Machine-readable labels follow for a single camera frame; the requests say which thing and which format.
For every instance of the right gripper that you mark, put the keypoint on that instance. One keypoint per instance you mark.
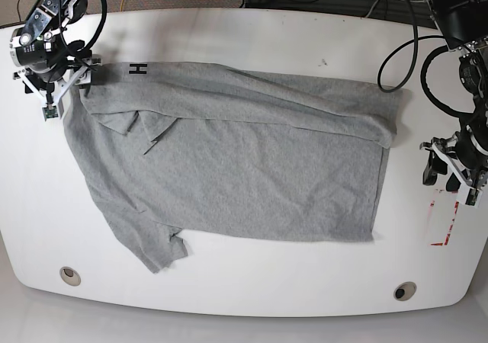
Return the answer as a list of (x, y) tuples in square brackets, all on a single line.
[(49, 86)]

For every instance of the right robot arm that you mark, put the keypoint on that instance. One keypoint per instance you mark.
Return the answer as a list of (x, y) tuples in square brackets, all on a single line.
[(47, 65)]

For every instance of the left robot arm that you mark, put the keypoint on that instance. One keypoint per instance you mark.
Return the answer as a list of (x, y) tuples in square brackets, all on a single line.
[(463, 24)]

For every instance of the table cable grommet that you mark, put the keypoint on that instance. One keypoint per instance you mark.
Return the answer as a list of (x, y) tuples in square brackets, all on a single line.
[(405, 291), (70, 276)]

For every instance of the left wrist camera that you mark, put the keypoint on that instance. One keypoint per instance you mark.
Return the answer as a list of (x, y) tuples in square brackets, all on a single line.
[(469, 196)]

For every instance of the grey t-shirt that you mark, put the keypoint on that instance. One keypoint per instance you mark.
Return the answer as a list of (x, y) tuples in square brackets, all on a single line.
[(205, 147)]

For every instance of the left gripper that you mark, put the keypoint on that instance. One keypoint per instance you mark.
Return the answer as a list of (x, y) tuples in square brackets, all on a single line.
[(461, 154)]

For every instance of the left table cable grommet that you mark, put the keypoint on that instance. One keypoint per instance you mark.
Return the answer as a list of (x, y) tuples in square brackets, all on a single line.
[(70, 276)]

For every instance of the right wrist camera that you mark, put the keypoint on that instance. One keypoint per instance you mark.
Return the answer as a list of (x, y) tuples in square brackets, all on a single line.
[(50, 112)]

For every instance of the right table cable grommet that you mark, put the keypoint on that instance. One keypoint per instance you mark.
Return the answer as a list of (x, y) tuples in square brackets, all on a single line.
[(405, 291)]

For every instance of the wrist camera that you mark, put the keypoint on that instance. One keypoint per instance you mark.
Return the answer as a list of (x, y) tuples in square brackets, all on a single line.
[(50, 112), (469, 196)]

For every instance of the red tape rectangle marking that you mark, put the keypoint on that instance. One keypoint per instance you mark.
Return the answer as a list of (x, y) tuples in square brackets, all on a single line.
[(441, 216)]

